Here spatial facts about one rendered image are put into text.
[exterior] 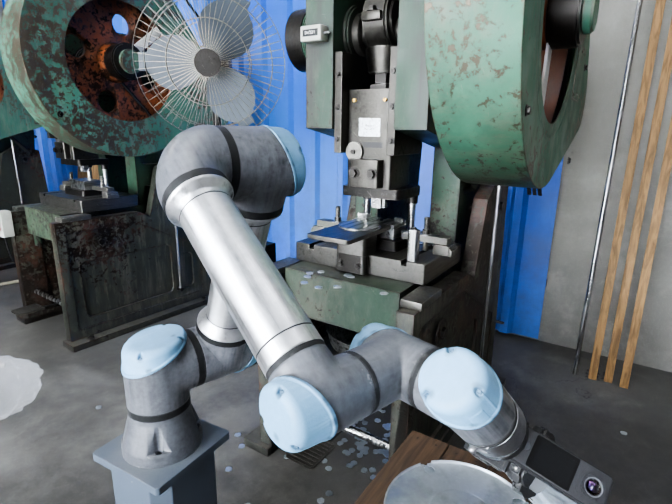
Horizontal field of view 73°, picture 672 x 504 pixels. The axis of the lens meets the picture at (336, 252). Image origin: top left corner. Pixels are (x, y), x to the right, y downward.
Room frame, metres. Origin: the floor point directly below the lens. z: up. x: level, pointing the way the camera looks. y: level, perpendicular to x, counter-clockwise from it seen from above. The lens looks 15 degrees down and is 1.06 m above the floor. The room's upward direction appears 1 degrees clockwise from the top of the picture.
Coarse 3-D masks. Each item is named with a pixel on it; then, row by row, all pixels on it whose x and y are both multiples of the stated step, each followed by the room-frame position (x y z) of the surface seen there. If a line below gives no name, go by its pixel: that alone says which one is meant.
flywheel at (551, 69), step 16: (560, 0) 1.12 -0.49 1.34; (576, 0) 1.10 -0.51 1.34; (592, 0) 1.11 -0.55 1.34; (544, 16) 1.14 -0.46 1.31; (560, 16) 1.12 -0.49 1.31; (576, 16) 1.10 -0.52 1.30; (592, 16) 1.12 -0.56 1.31; (544, 32) 1.15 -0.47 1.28; (560, 32) 1.13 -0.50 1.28; (576, 32) 1.13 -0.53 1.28; (544, 48) 1.20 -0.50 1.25; (560, 48) 1.18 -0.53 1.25; (544, 64) 1.17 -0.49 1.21; (560, 64) 1.45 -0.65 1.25; (544, 80) 1.17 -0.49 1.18; (560, 80) 1.43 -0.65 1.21; (544, 96) 1.19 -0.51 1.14; (560, 96) 1.43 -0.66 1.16
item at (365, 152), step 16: (352, 96) 1.40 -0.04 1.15; (368, 96) 1.37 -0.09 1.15; (384, 96) 1.35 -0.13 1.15; (352, 112) 1.40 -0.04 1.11; (368, 112) 1.37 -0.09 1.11; (384, 112) 1.35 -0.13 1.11; (352, 128) 1.40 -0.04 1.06; (368, 128) 1.37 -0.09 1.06; (384, 128) 1.34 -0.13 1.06; (352, 144) 1.39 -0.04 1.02; (368, 144) 1.37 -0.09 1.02; (384, 144) 1.34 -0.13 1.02; (352, 160) 1.37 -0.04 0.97; (368, 160) 1.34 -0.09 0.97; (384, 160) 1.34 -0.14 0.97; (400, 160) 1.38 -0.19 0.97; (352, 176) 1.35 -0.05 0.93; (368, 176) 1.32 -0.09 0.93; (384, 176) 1.34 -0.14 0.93; (400, 176) 1.38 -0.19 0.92
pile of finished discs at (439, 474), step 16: (416, 464) 0.83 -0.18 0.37; (432, 464) 0.84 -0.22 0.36; (448, 464) 0.84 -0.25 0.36; (464, 464) 0.84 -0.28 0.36; (400, 480) 0.79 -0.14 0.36; (416, 480) 0.79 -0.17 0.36; (432, 480) 0.79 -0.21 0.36; (448, 480) 0.79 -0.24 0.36; (464, 480) 0.79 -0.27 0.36; (480, 480) 0.79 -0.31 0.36; (496, 480) 0.79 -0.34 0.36; (400, 496) 0.75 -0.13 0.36; (416, 496) 0.75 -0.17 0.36; (432, 496) 0.75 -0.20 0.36; (448, 496) 0.74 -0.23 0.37; (464, 496) 0.74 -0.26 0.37; (480, 496) 0.75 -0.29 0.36; (496, 496) 0.75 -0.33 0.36; (512, 496) 0.75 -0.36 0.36
